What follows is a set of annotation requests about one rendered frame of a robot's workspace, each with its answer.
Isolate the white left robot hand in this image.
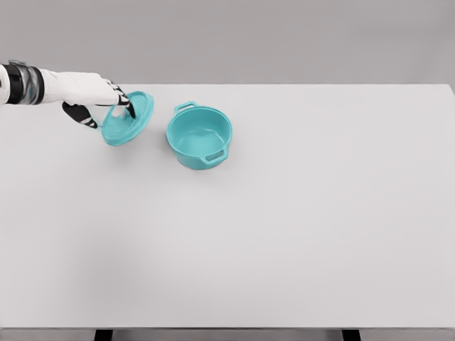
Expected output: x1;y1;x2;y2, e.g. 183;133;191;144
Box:
60;72;137;129

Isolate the teal pot lid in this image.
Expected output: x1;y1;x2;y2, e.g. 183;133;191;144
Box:
96;90;155;147

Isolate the teal pot with handles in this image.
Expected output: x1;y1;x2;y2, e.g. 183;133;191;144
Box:
166;100;233;171

